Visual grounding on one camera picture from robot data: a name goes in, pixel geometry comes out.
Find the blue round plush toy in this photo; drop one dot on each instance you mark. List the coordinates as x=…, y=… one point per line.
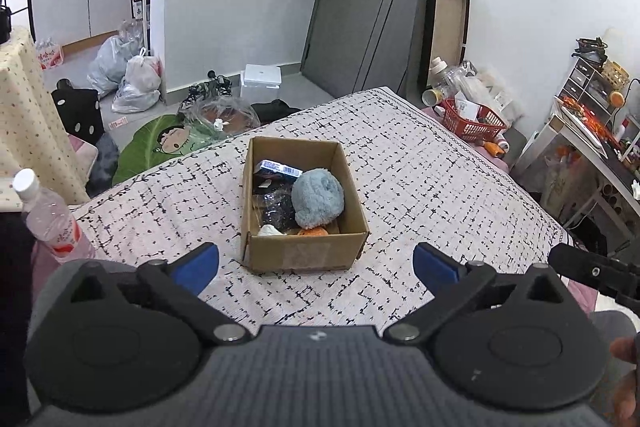
x=318, y=198

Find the clear plastic bottle white cap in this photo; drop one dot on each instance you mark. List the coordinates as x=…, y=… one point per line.
x=445, y=80

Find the red plastic basket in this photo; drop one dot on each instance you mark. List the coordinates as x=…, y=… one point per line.
x=485, y=126

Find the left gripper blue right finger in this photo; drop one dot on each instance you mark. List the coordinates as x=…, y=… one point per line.
x=456, y=289

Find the clear plastic bag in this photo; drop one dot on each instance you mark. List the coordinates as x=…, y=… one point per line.
x=221, y=117

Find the water bottle pack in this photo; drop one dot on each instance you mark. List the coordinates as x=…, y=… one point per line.
x=49, y=54

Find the brown cardboard box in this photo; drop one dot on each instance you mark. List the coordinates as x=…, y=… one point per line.
x=290, y=252

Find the grey door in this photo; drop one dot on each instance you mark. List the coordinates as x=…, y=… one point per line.
x=355, y=45

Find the orange burger plush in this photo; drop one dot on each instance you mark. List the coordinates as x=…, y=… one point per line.
x=317, y=231

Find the white soft ball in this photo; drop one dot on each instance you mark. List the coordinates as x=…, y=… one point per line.
x=269, y=230

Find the white foam box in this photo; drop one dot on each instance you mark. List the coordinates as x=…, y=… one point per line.
x=260, y=83

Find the white plastic bag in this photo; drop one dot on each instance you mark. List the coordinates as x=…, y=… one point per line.
x=140, y=87

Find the person's right hand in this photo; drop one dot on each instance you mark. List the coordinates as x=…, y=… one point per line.
x=626, y=394

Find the small drawer organizer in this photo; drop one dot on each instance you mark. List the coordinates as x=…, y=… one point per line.
x=588, y=87

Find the brown framed board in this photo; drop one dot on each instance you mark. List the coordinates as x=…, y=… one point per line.
x=446, y=27

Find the white side table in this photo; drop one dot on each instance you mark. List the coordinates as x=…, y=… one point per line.
x=558, y=125

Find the water bottle red label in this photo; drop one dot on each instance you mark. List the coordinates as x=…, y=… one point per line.
x=50, y=220

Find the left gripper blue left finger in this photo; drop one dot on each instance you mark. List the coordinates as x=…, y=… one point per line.
x=175, y=287

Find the blue tissue pack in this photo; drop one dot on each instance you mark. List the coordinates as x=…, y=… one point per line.
x=267, y=169

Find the green cartoon floor mat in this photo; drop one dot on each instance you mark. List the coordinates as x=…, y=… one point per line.
x=160, y=140

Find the dotted cream tablecloth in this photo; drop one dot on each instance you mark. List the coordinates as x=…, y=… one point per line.
x=32, y=133

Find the grey plastic bag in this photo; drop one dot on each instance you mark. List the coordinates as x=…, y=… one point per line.
x=108, y=69

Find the orange small bottle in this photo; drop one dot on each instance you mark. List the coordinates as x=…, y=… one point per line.
x=497, y=150

